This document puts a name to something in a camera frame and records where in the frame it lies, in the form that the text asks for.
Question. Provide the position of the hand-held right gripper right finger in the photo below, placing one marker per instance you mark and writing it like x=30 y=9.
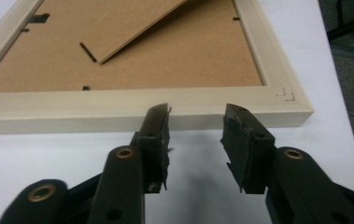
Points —
x=246 y=149

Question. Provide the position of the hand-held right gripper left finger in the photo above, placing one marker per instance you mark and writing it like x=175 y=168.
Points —
x=152 y=146

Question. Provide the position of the pale wooden picture frame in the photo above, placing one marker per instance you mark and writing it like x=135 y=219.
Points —
x=72 y=118

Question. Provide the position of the black metal stand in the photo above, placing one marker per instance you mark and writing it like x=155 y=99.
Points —
x=352 y=21

